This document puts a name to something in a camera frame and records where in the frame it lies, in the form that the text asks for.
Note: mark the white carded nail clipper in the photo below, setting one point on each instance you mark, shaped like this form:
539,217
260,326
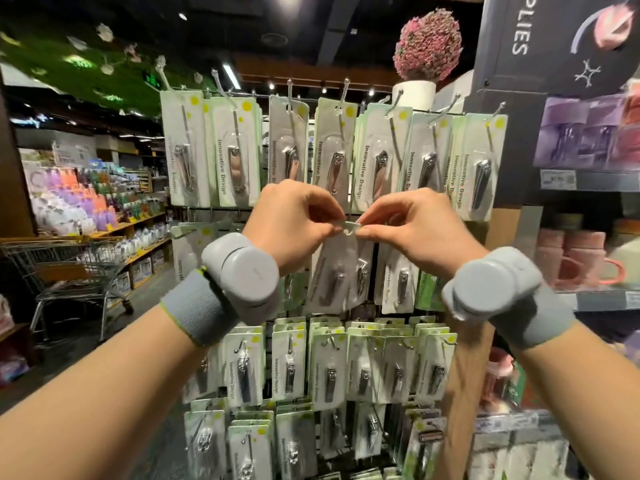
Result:
335,280

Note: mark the person's right hand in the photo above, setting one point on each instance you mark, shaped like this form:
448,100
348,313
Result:
425,230

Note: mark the wooden detergent shelf unit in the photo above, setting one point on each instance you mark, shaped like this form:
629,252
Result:
12,345

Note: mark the wooden post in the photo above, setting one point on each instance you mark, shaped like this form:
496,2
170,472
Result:
465,395

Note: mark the grey kitchenware shelf unit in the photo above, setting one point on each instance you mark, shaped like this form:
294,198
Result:
590,182

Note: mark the wooden ceiling frame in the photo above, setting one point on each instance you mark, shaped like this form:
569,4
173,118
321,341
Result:
300,73

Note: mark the cream white jug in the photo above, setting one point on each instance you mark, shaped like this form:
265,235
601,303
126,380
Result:
628,255

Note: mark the pink mugs on shelf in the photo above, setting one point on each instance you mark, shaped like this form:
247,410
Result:
498,380

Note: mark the pink flowers in white pot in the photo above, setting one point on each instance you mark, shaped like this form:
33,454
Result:
428,45

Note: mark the wooden pillar panel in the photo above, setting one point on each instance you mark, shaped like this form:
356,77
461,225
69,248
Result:
15,185

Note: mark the grey wrist tracker band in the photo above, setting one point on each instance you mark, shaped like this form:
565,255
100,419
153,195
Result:
245,275
495,285

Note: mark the green hanging ceiling decor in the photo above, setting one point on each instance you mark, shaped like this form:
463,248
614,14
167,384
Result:
70,65

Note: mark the person's left hand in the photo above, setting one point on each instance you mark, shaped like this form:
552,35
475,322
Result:
290,225

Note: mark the empty silver shopping cart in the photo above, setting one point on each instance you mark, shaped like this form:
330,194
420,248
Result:
65,270

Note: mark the person's right forearm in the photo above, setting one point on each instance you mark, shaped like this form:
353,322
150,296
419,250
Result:
590,405

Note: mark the row of pastel laundry bottles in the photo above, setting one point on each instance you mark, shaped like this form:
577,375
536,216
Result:
80,200

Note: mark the purple boxed appliance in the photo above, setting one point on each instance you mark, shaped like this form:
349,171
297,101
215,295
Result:
575,135

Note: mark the wooden laundry shelf unit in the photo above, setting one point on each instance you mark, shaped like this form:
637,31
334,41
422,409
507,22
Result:
140,245

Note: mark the person's left forearm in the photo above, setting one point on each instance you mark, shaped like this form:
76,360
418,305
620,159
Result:
80,405

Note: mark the dark hanging aisle sign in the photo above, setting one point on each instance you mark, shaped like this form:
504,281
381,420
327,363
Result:
540,40

